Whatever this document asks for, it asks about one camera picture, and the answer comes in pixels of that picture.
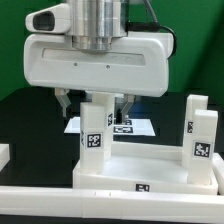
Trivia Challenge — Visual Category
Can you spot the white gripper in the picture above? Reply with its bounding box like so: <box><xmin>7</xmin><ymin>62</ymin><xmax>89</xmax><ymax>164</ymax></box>
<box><xmin>24</xmin><ymin>3</ymin><xmax>175</xmax><ymax>124</ymax></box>

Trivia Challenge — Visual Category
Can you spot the white desk tabletop tray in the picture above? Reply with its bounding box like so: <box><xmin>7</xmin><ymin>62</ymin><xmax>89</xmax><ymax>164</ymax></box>
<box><xmin>73</xmin><ymin>142</ymin><xmax>218</xmax><ymax>195</ymax></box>

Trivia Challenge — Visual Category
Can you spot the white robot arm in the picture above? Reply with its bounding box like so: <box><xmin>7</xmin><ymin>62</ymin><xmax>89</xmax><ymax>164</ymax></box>
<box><xmin>23</xmin><ymin>0</ymin><xmax>177</xmax><ymax>107</ymax></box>

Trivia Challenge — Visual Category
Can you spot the white sheet with markers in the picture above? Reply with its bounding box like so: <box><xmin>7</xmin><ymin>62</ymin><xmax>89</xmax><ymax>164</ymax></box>
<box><xmin>64</xmin><ymin>117</ymin><xmax>155</xmax><ymax>136</ymax></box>

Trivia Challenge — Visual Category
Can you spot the white left side block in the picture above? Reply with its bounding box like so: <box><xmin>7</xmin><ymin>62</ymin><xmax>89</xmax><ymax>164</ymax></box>
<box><xmin>0</xmin><ymin>144</ymin><xmax>10</xmax><ymax>172</ymax></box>

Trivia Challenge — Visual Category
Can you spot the grey corrugated cable hose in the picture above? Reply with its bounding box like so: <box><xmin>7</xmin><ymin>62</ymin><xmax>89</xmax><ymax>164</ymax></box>
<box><xmin>143</xmin><ymin>0</ymin><xmax>161</xmax><ymax>24</ymax></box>

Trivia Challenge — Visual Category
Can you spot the white front rail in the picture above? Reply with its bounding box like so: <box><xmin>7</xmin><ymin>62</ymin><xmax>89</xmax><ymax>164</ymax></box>
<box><xmin>0</xmin><ymin>186</ymin><xmax>224</xmax><ymax>224</ymax></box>

